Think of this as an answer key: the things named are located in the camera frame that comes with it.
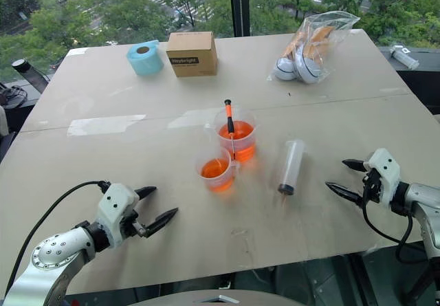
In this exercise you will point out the white sneaker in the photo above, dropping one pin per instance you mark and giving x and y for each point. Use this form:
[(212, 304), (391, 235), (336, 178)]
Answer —
[(311, 68), (285, 68)]

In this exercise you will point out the black ribbed object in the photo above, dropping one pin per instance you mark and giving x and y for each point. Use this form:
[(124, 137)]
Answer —
[(12, 94)]

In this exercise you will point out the orange black screwdriver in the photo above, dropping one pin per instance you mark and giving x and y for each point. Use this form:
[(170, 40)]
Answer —
[(228, 117)]

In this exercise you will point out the clear cylinder with white label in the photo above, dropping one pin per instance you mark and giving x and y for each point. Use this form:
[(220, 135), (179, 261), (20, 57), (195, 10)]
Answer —
[(404, 56)]

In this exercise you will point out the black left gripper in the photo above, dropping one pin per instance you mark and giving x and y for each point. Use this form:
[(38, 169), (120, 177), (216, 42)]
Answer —
[(132, 227)]

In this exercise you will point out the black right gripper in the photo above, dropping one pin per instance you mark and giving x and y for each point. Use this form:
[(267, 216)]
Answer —
[(372, 185)]

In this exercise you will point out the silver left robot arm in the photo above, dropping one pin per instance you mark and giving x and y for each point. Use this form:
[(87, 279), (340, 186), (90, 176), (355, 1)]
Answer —
[(51, 251)]

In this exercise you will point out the small clear cup orange liquid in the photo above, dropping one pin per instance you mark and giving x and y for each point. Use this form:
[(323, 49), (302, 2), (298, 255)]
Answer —
[(214, 175)]

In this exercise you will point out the large clear cup orange liquid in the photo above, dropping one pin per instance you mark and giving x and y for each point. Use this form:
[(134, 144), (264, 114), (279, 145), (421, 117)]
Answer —
[(244, 141)]

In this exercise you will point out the black cylindrical device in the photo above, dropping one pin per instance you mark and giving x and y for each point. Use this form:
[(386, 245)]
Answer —
[(29, 74)]

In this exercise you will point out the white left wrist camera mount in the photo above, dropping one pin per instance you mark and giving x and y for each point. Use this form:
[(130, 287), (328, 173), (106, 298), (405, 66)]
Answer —
[(115, 206)]

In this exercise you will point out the dark window frame post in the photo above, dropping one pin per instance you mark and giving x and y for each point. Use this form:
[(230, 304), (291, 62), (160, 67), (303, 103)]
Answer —
[(239, 3)]

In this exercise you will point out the short clear tape patch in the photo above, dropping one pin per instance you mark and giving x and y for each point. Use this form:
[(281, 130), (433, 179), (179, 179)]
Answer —
[(192, 118)]

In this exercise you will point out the small corner tape patch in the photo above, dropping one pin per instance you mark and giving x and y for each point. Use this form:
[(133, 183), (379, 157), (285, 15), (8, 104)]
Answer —
[(76, 51)]

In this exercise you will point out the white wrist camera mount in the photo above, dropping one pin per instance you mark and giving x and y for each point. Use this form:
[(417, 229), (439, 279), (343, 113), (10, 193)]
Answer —
[(386, 172), (115, 206)]

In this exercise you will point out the clear plastic syringe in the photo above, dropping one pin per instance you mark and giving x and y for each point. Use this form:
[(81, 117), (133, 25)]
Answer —
[(291, 165)]

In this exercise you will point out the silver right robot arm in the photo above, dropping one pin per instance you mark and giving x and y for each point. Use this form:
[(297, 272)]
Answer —
[(423, 203)]

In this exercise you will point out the light blue paper roll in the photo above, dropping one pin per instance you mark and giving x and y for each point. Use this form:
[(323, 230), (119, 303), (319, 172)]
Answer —
[(146, 62)]

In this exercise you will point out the clear plastic zip bag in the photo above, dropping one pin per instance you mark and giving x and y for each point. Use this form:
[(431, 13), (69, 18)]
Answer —
[(338, 27)]

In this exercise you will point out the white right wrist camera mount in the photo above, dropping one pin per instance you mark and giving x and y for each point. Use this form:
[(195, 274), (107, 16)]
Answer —
[(386, 172)]

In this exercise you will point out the brown cardboard box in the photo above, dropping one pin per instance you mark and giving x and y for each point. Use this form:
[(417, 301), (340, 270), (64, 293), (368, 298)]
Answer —
[(192, 58)]

